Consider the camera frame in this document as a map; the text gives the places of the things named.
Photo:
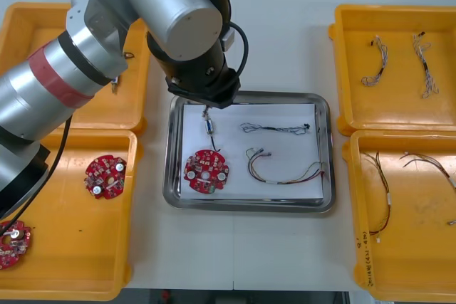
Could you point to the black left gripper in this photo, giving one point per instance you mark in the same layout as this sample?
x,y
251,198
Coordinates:
x,y
213,95

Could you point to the small solenoid with blue label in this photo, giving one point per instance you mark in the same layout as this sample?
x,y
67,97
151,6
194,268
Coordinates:
x,y
207,126

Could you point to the round red circuit board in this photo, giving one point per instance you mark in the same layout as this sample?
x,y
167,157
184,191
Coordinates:
x,y
203,158
103,168
14,250

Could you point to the silver-grey and black left arm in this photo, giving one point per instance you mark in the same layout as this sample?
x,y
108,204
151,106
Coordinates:
x,y
178,15

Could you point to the small metal solenoid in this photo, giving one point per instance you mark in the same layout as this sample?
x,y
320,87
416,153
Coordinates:
x,y
114,83
128,55

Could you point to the yellow-orange plastic bin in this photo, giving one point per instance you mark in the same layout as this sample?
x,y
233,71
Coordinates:
x,y
21,26
71,247
399,104
420,265

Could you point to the thin red black green-yellow harness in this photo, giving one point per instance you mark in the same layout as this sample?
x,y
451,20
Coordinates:
x,y
452,181
390,198

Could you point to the thick red black green-yellow harness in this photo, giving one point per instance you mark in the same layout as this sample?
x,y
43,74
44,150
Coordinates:
x,y
285,181

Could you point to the white paper sheet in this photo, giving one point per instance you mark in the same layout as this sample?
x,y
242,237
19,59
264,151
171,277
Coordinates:
x,y
285,154

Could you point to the steel tray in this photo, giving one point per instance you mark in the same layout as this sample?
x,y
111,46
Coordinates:
x,y
249,97

